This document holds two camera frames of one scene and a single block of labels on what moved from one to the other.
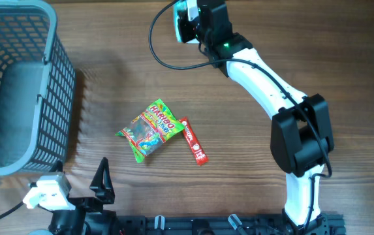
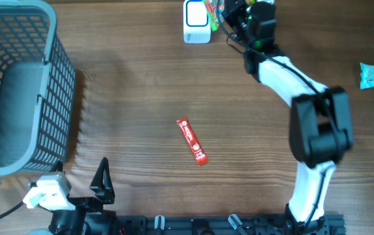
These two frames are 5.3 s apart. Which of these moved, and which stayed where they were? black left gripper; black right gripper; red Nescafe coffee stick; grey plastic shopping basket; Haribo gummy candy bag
Moved: Haribo gummy candy bag; black right gripper
Stayed: red Nescafe coffee stick; black left gripper; grey plastic shopping basket
